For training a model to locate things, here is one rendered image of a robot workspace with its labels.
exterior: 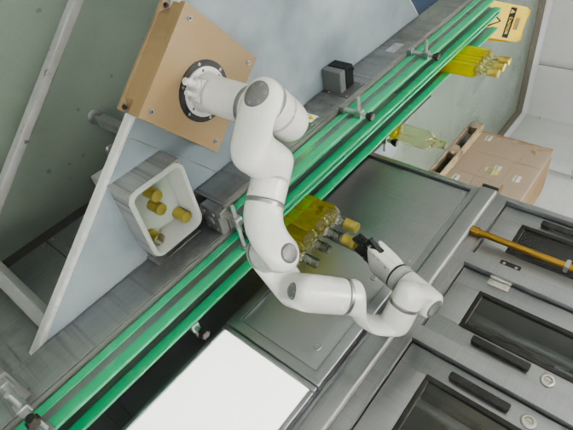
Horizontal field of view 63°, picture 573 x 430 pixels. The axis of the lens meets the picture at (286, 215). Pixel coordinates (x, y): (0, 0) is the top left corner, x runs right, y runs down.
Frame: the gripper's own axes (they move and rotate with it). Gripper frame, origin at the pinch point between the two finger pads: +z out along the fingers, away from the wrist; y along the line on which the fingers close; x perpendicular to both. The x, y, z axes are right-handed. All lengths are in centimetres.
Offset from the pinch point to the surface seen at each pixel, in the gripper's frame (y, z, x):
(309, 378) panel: -11.7, -18.3, 32.8
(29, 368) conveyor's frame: 9, 15, 89
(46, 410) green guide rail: 7, 3, 88
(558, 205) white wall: -319, 144, -374
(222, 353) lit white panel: -10.7, 2.3, 48.0
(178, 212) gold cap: 18, 30, 39
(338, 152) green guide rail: 6.8, 32.9, -17.7
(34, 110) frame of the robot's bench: 40, 85, 60
